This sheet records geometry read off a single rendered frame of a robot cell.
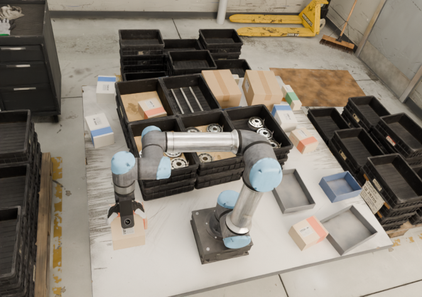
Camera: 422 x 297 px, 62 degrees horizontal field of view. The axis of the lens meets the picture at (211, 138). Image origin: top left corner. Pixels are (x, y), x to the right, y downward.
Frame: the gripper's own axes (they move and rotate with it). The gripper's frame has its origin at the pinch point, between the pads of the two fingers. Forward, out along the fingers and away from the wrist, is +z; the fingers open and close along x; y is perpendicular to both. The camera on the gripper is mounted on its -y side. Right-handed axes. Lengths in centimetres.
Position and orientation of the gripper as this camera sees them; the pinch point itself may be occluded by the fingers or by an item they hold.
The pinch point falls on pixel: (126, 222)
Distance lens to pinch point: 143.0
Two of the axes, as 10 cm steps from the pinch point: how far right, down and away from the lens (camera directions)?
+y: -2.7, -7.0, 6.6
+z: -1.4, 7.0, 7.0
